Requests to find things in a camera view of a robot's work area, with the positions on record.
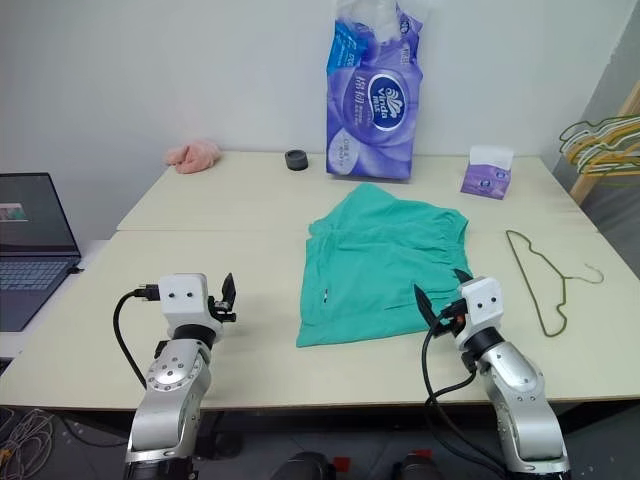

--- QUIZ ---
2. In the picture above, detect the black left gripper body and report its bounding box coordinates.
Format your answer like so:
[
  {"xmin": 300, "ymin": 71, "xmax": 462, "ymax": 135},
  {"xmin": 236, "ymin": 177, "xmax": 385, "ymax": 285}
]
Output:
[{"xmin": 206, "ymin": 294, "xmax": 238, "ymax": 324}]

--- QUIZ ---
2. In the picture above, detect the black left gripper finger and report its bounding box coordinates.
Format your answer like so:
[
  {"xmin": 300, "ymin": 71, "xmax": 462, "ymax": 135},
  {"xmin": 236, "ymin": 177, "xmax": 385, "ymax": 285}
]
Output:
[{"xmin": 221, "ymin": 272, "xmax": 237, "ymax": 312}]

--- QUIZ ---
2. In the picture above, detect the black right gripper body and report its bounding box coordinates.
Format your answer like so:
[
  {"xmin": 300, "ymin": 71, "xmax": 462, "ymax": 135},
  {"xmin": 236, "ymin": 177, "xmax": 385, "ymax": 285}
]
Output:
[{"xmin": 432, "ymin": 301, "xmax": 470, "ymax": 338}]

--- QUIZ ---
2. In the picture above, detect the green garment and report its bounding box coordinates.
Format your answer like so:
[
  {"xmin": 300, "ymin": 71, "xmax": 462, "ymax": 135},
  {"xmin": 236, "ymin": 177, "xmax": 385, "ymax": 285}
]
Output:
[{"xmin": 294, "ymin": 182, "xmax": 474, "ymax": 350}]

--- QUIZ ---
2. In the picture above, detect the small purple tissue pack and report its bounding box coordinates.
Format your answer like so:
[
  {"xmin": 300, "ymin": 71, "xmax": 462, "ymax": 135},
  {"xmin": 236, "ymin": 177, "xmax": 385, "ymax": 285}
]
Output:
[{"xmin": 459, "ymin": 144, "xmax": 517, "ymax": 202}]

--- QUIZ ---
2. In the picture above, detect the pink cloth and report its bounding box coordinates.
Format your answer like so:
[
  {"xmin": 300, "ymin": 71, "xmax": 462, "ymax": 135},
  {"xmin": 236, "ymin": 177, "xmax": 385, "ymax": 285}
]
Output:
[{"xmin": 165, "ymin": 139, "xmax": 224, "ymax": 176}]

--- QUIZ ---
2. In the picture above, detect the dark rounded shape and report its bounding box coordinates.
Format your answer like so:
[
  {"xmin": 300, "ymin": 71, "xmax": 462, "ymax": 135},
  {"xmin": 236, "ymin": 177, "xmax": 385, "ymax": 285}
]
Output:
[{"xmin": 393, "ymin": 449, "xmax": 445, "ymax": 480}]

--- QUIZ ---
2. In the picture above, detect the wooden clothes rack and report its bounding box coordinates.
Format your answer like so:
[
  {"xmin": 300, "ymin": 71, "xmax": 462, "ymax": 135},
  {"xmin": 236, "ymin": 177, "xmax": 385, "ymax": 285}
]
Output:
[{"xmin": 569, "ymin": 79, "xmax": 640, "ymax": 207}]

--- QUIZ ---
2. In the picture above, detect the bunch of clothes hangers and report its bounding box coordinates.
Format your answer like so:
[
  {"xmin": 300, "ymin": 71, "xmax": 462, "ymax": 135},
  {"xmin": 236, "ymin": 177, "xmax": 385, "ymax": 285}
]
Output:
[{"xmin": 566, "ymin": 133, "xmax": 640, "ymax": 177}]

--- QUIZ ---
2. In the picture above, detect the large purple tissue pack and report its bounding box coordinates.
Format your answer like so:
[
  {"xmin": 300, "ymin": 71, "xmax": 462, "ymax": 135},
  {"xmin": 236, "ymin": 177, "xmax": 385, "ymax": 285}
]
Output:
[{"xmin": 324, "ymin": 0, "xmax": 426, "ymax": 181}]

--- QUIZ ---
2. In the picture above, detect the dark laptop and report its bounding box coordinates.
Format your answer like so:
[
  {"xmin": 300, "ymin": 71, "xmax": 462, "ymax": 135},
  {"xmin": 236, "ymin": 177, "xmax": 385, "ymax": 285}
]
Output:
[{"xmin": 0, "ymin": 172, "xmax": 83, "ymax": 334}]

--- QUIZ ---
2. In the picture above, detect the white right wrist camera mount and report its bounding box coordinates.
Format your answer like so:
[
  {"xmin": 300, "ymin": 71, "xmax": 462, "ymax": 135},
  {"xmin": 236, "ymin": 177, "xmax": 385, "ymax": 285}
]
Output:
[{"xmin": 453, "ymin": 275, "xmax": 503, "ymax": 347}]

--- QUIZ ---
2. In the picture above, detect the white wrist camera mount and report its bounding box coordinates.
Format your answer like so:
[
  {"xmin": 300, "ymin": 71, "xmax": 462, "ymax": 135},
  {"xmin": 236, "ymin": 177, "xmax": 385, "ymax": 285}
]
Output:
[
  {"xmin": 453, "ymin": 275, "xmax": 503, "ymax": 347},
  {"xmin": 158, "ymin": 273, "xmax": 224, "ymax": 337}
]

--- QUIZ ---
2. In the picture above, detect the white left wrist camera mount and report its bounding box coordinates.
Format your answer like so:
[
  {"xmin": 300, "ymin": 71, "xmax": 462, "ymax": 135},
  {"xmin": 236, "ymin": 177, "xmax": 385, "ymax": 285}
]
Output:
[{"xmin": 158, "ymin": 273, "xmax": 224, "ymax": 337}]

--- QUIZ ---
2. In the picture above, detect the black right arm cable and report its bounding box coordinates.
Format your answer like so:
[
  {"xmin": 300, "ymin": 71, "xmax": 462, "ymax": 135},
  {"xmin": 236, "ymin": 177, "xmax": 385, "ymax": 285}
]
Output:
[{"xmin": 421, "ymin": 304, "xmax": 507, "ymax": 472}]

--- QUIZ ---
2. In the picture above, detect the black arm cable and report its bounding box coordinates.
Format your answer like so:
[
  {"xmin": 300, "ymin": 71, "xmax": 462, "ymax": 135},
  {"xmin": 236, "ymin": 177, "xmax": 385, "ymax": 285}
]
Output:
[
  {"xmin": 112, "ymin": 284, "xmax": 162, "ymax": 391},
  {"xmin": 421, "ymin": 304, "xmax": 507, "ymax": 472}
]

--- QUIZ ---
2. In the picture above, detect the olive green wire hanger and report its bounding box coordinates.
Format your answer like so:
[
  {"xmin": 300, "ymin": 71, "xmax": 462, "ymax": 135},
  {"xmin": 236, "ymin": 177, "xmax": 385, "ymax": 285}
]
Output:
[{"xmin": 505, "ymin": 229, "xmax": 606, "ymax": 338}]

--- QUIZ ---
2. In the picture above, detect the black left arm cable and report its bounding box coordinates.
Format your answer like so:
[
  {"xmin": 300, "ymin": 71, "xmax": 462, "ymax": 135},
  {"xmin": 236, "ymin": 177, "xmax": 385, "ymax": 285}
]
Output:
[{"xmin": 112, "ymin": 284, "xmax": 162, "ymax": 391}]

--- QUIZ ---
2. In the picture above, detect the white cord tangle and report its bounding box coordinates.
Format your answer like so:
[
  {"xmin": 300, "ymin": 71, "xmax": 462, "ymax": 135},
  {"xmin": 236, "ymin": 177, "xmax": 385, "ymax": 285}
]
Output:
[{"xmin": 0, "ymin": 406, "xmax": 55, "ymax": 480}]

